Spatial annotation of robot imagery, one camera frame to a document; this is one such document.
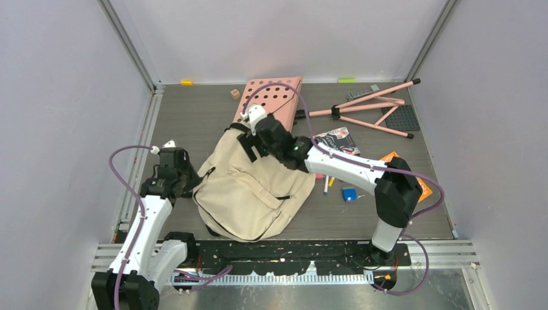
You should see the beige canvas backpack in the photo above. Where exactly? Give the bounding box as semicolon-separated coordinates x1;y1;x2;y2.
192;123;315;242

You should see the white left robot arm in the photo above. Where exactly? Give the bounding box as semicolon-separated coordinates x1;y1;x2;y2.
91;140;201;309

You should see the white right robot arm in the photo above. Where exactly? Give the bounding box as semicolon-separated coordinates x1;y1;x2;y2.
239;111;422;265

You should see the small wooden cube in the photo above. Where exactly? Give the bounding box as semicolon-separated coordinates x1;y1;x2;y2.
230;89;241;100

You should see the floral little women book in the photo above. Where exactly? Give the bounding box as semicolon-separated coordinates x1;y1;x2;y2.
315;127;361;156

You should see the white blue marker pen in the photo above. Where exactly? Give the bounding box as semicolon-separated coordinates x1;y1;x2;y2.
323;175;331;195

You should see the pink perforated music stand tray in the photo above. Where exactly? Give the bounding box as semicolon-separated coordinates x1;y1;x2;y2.
233;76;302;132

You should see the blue eraser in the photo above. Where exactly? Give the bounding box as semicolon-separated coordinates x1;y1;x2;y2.
341;187;358;202

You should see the pink folding tripod stand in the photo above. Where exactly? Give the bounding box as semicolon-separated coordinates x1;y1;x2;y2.
295;78;421;140

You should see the grey lego strip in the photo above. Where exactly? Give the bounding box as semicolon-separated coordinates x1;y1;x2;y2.
346;85;380;102

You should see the dark grey lego baseplate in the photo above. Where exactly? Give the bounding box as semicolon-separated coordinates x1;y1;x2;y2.
384;105;421;132

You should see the orange treehouse book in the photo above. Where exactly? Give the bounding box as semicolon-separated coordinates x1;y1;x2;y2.
381;151;433;202

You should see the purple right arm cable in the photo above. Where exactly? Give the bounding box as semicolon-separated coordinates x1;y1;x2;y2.
242;82;445;297

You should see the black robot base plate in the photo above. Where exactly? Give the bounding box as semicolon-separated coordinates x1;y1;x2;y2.
180;240;411;276

